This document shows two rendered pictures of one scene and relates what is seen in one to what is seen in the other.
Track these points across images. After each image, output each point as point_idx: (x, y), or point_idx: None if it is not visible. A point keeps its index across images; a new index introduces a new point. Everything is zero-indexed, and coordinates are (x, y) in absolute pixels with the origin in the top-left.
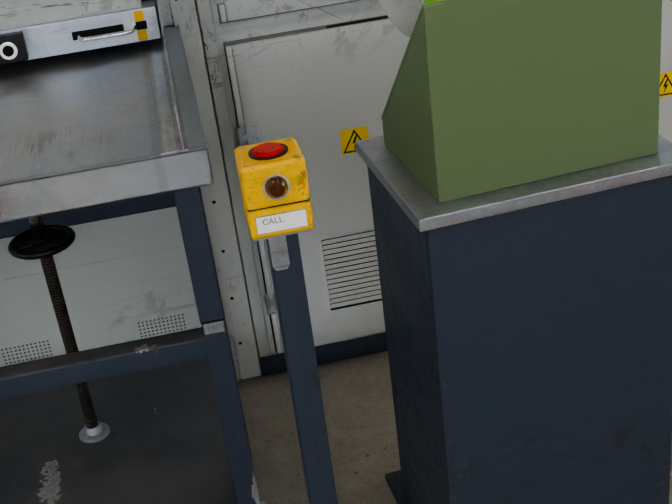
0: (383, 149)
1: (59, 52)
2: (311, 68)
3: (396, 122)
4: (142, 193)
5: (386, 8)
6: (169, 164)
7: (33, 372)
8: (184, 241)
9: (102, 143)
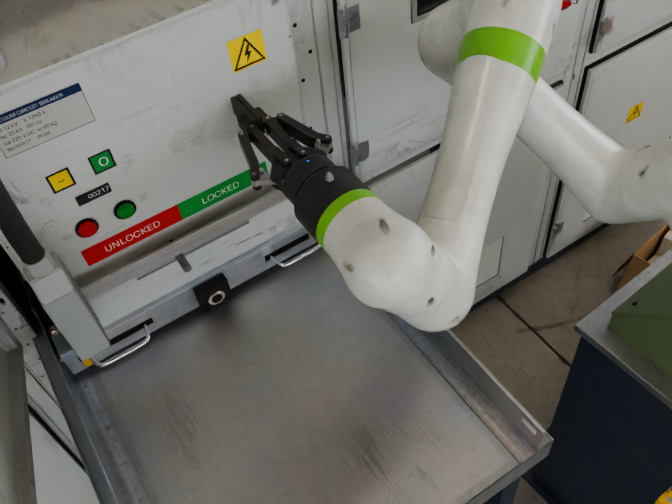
0: (612, 336)
1: (253, 274)
2: (418, 186)
3: (652, 336)
4: (498, 491)
5: (592, 208)
6: (524, 464)
7: None
8: (505, 487)
9: (437, 446)
